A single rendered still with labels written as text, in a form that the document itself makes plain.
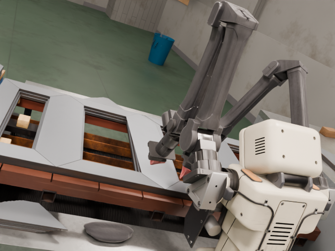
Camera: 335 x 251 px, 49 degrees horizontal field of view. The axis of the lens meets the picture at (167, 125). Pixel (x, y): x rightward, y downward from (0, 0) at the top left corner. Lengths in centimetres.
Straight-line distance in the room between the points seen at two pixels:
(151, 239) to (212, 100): 72
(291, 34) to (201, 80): 486
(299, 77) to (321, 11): 424
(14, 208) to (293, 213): 94
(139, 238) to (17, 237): 46
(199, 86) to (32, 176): 70
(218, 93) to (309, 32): 468
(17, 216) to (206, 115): 76
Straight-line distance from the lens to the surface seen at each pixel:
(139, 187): 152
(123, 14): 1044
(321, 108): 513
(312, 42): 559
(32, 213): 144
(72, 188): 146
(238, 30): 104
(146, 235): 156
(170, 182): 160
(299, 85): 145
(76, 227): 148
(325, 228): 194
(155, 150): 131
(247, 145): 110
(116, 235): 146
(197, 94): 115
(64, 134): 169
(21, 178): 145
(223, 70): 104
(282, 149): 105
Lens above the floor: 164
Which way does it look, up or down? 21 degrees down
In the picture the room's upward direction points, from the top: 22 degrees clockwise
